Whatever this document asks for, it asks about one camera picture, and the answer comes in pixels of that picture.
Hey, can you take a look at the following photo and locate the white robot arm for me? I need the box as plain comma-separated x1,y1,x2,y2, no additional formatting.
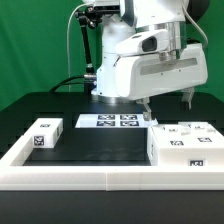
82,0,208,120

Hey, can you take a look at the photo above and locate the white cable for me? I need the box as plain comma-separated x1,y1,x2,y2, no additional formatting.
66,3,88,93

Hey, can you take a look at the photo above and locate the white U-shaped border frame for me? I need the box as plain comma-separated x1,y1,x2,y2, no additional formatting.
0,135,224,191

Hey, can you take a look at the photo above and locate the black camera on mount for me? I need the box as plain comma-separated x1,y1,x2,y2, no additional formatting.
86,5,120,14

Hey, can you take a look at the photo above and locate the black cable bundle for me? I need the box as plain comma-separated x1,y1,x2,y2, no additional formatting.
49,75,98,93

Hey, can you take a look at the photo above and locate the white cabinet body box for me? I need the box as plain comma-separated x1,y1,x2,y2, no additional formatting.
147,127,224,167

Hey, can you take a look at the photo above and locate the white block with markers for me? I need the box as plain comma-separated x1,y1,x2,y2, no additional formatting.
32,118,63,148

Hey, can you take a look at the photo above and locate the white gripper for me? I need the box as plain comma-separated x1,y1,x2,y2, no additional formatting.
115,43,208,121

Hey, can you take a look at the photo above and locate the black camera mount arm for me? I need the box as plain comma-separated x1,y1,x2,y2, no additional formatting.
75,8,102,74

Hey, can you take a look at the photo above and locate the white flat marker plate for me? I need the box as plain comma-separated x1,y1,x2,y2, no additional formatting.
75,114,158,128

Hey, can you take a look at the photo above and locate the white cabinet door piece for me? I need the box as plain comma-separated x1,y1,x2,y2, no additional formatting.
152,124,190,147
178,122,224,148

